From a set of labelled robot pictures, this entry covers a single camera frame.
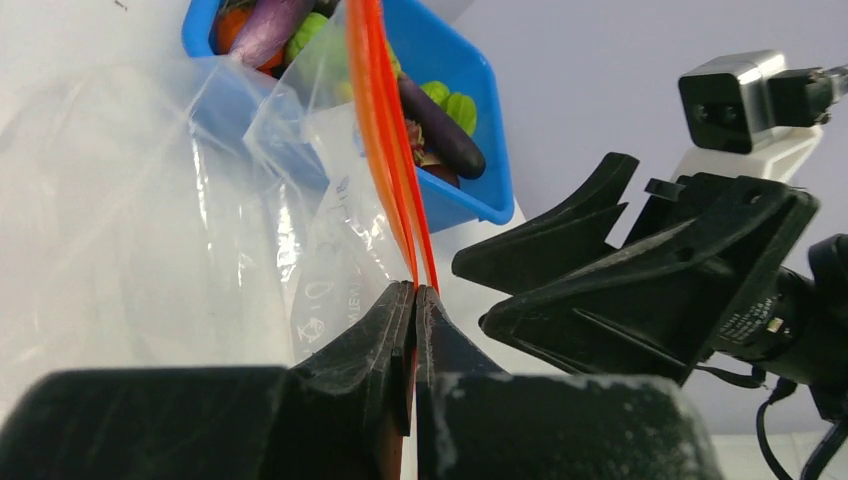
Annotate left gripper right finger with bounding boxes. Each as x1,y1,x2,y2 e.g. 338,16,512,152
415,287,722,479

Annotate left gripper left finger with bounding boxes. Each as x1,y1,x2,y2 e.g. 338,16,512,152
1,282,416,479

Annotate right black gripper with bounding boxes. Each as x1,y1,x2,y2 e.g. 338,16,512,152
451,152,847,423

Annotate dark purple toy eggplant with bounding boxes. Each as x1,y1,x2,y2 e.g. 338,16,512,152
397,72,487,179

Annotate clear zip bag orange zipper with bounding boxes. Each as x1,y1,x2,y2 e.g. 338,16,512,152
1,1,438,409

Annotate red toy grapes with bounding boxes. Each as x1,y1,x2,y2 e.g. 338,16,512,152
405,119,460,188

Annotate green toy chayote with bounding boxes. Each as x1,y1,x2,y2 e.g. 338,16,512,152
421,81,478,137

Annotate blue plastic bin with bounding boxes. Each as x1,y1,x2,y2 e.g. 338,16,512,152
181,0,517,234

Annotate green custard apple toy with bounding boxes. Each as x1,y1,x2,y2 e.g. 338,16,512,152
284,11,402,84

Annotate light purple toy eggplant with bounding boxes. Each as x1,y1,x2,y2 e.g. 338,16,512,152
228,0,315,68

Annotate orange toy tangerine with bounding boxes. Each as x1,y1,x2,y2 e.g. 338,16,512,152
212,6,284,75

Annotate black loop cable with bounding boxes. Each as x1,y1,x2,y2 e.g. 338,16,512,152
695,364,848,480

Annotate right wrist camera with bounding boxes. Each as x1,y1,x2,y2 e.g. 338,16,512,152
672,50,847,183

